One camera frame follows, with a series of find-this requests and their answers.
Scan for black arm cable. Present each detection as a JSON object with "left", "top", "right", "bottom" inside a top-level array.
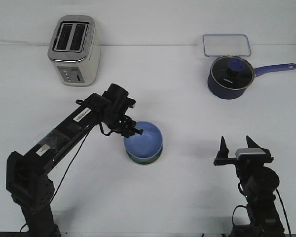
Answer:
[
  {"left": 231, "top": 182, "right": 292, "bottom": 235},
  {"left": 19, "top": 120, "right": 113, "bottom": 233}
]

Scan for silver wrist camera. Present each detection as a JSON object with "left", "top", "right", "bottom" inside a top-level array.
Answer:
[{"left": 235, "top": 148, "right": 266, "bottom": 160}]

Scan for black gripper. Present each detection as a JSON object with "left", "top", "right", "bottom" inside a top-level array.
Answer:
[
  {"left": 214, "top": 135, "right": 273, "bottom": 183},
  {"left": 100, "top": 83, "right": 143, "bottom": 138}
]

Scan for blue saucepan with handle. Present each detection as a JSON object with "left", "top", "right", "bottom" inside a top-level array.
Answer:
[{"left": 208, "top": 63, "right": 296, "bottom": 100}]

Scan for blue bowl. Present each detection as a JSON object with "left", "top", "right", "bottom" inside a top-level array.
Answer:
[{"left": 124, "top": 121, "right": 163, "bottom": 151}]

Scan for silver cream two-slot toaster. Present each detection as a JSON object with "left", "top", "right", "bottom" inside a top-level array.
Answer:
[{"left": 47, "top": 15, "right": 101, "bottom": 86}]

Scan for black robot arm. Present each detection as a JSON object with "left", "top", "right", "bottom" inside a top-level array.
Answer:
[
  {"left": 6, "top": 83, "right": 143, "bottom": 237},
  {"left": 214, "top": 136, "right": 285, "bottom": 237}
]

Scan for glass pot lid blue knob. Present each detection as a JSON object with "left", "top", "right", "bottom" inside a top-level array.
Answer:
[{"left": 210, "top": 56, "right": 255, "bottom": 90}]

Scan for green bowl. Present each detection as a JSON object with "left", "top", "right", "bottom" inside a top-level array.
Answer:
[{"left": 126, "top": 146, "right": 163, "bottom": 165}]

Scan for white toaster power cord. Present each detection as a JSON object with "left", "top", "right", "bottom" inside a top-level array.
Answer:
[{"left": 0, "top": 37, "right": 51, "bottom": 46}]

